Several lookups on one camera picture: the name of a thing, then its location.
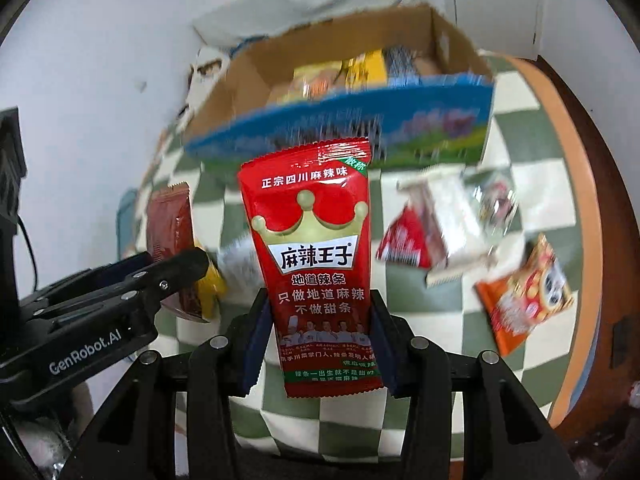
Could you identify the blue cloth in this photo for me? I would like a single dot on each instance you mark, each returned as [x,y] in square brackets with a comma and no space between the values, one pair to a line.
[245,45]

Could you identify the dark wall socket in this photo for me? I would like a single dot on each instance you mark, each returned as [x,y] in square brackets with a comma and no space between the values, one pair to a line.
[622,340]

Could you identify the orange snack packet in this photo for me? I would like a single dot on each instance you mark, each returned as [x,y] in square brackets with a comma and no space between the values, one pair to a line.
[520,300]

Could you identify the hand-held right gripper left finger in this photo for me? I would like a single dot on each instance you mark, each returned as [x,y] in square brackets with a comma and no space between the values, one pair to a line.
[257,340]

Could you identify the red crown print snack packet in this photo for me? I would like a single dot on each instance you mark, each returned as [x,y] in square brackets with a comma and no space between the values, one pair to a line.
[310,240]

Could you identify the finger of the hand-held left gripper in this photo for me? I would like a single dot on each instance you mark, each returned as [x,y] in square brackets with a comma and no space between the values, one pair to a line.
[175,267]
[100,272]

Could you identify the yellow snack packet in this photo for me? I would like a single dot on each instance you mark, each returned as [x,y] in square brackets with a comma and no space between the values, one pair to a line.
[212,285]

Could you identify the pale cloth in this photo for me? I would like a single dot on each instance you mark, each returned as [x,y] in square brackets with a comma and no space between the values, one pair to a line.
[80,405]

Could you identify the clear and red snack packet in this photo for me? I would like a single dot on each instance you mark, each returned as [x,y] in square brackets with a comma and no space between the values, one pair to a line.
[450,220]

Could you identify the white pillow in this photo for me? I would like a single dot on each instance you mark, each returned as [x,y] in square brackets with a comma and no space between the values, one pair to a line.
[310,0]

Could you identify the clear plastic snack packet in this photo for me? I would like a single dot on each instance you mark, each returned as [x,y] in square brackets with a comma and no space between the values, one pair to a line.
[492,200]

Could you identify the blue-sided cardboard box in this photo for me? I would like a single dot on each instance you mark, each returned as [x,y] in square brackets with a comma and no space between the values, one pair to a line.
[350,120]

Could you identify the pile of assorted snack packets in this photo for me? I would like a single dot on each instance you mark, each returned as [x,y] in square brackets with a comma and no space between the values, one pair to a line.
[320,80]

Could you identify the orange mattress edge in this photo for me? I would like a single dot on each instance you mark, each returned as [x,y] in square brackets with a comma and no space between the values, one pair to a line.
[585,210]

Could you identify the brown snack packet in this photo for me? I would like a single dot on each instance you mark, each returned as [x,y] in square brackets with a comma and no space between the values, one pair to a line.
[170,220]

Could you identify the green white checkered blanket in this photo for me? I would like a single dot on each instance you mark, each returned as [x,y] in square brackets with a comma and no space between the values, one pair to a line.
[525,135]

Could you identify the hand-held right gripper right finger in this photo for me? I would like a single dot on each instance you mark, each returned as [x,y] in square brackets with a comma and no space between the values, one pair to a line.
[382,345]

